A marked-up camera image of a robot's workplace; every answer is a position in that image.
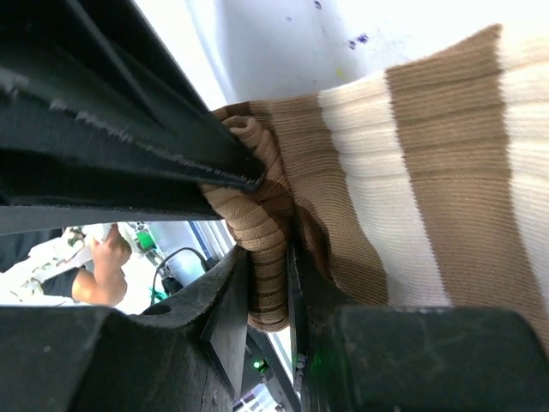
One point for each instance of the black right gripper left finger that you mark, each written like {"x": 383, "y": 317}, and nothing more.
{"x": 185, "y": 353}

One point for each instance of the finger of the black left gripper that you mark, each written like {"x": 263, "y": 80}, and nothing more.
{"x": 92, "y": 80}
{"x": 40, "y": 192}

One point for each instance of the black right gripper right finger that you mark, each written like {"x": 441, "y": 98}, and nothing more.
{"x": 352, "y": 357}

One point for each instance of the brown striped sock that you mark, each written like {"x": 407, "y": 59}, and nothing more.
{"x": 425, "y": 184}

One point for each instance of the person in background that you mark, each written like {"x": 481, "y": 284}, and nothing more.
{"x": 53, "y": 266}

